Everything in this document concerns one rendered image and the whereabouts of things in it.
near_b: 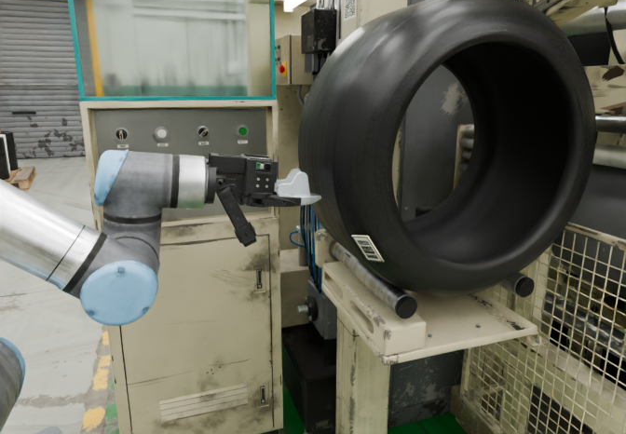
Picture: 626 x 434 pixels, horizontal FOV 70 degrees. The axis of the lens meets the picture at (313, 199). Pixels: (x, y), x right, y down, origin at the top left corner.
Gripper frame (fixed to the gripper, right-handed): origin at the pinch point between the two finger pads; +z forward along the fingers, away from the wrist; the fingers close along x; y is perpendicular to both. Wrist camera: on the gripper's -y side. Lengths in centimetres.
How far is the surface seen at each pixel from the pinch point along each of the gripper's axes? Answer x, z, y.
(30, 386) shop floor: 130, -77, -120
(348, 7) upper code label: 34, 16, 42
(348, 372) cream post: 29, 28, -58
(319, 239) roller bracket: 24.7, 11.7, -15.5
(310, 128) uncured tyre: 4.1, -0.9, 12.9
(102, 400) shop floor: 110, -45, -116
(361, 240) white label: -10.3, 5.8, -4.5
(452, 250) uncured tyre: 8.5, 39.8, -12.6
